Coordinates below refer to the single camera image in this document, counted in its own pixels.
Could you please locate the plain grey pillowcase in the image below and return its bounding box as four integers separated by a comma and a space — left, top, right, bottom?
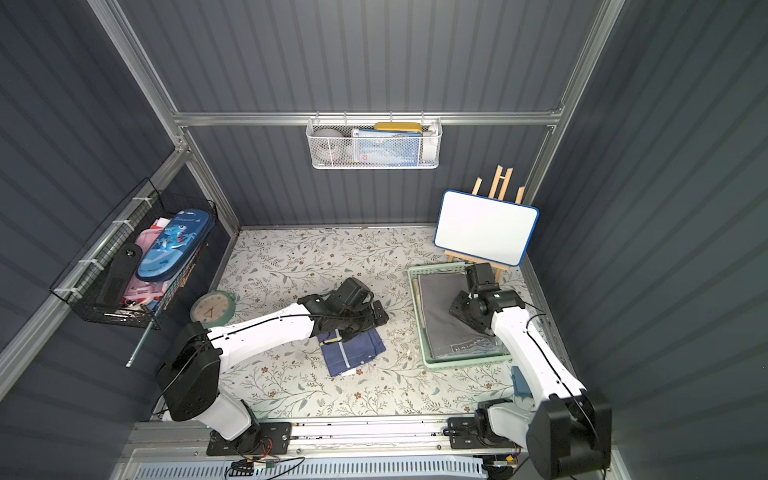
417, 272, 508, 363

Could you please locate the navy blue cloth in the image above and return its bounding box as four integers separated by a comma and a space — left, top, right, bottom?
317, 329, 386, 377

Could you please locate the mint green plastic basket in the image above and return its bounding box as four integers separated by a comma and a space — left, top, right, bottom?
407, 262, 512, 370

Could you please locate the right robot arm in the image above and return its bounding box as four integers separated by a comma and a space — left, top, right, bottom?
449, 263, 613, 479

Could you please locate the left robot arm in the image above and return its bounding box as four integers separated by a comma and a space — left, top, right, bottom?
155, 277, 389, 454

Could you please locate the blue packet in basket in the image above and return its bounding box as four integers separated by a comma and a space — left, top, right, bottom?
351, 129, 422, 167

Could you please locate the yellow item in basket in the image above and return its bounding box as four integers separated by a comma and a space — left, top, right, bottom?
374, 122, 423, 134

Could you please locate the black remote in basket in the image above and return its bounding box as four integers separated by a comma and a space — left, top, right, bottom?
95, 243, 143, 307

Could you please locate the white board on easel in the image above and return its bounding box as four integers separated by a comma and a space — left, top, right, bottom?
434, 166, 540, 278

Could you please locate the floral table cloth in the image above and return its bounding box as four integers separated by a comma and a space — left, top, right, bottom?
218, 227, 513, 418

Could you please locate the teal cloth piece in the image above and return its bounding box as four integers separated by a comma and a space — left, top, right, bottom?
511, 365, 533, 398

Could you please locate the green round clock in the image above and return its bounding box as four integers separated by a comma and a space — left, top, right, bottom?
190, 290, 236, 328

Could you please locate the white tape roll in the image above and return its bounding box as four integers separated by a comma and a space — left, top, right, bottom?
309, 128, 345, 164

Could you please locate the blue shark pencil case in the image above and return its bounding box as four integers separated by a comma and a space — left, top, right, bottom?
136, 209, 215, 282

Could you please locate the white wire wall basket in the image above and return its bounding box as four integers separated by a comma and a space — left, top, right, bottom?
305, 118, 443, 170

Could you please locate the black wire side basket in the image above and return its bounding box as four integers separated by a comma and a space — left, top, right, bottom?
51, 182, 218, 328

